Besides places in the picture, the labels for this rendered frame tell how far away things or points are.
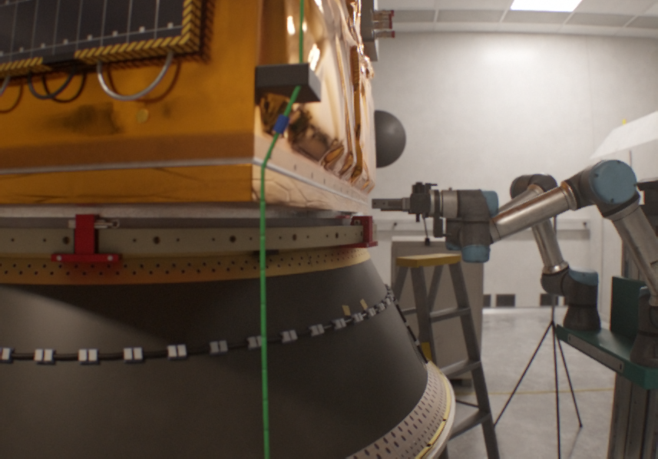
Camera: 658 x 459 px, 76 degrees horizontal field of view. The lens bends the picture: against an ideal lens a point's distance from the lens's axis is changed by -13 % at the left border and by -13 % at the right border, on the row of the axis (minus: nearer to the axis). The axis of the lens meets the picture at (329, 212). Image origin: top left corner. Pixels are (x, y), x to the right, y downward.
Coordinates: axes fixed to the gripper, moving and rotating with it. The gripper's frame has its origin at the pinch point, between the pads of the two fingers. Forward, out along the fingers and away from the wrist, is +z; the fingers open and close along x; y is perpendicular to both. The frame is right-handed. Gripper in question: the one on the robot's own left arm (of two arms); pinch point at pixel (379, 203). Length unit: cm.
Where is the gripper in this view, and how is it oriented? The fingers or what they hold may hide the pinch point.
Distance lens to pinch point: 128.8
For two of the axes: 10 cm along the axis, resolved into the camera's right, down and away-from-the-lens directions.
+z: -9.9, 0.0, 1.5
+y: 0.0, -10.0, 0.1
